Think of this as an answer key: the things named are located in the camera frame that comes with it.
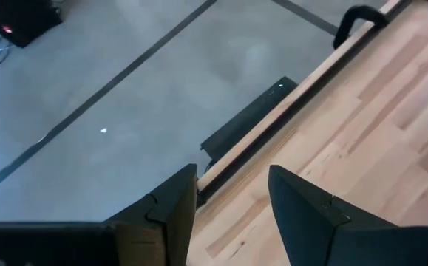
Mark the black device with red lights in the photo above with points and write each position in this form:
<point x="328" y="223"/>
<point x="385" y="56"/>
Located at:
<point x="21" y="22"/>

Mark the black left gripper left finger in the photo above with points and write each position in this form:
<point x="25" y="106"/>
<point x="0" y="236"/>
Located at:
<point x="176" y="207"/>

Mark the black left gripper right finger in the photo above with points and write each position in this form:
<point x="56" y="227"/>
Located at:
<point x="302" y="221"/>

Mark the black aluminium table frame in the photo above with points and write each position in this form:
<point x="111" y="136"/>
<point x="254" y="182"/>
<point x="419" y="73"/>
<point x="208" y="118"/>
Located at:
<point x="296" y="111"/>

